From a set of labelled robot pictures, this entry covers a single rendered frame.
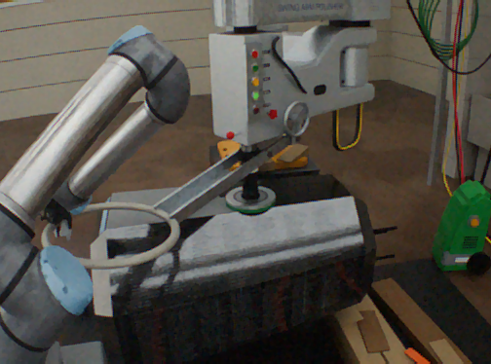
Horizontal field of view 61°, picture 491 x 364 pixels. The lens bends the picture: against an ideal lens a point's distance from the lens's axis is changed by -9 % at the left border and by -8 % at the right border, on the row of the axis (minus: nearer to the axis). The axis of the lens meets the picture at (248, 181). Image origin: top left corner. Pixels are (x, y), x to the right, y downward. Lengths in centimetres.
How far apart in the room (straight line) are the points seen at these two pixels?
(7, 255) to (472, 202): 263
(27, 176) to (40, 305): 26
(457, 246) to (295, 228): 146
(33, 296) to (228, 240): 107
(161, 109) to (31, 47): 684
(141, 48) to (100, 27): 671
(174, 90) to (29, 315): 63
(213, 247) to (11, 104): 666
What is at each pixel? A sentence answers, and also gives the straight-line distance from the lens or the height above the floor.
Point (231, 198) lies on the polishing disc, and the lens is 196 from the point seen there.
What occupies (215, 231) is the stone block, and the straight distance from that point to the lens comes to 187.
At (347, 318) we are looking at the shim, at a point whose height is 21.
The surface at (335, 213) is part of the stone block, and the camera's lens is 200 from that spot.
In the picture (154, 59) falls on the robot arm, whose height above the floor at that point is 159.
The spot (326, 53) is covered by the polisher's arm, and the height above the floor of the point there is 148.
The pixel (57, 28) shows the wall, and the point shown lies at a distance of 789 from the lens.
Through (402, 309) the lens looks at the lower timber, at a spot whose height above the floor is 8.
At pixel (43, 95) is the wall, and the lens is 806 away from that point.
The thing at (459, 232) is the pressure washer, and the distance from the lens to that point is 306.
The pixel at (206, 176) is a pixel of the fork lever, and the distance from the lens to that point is 185.
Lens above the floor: 174
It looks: 23 degrees down
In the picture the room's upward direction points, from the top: 2 degrees counter-clockwise
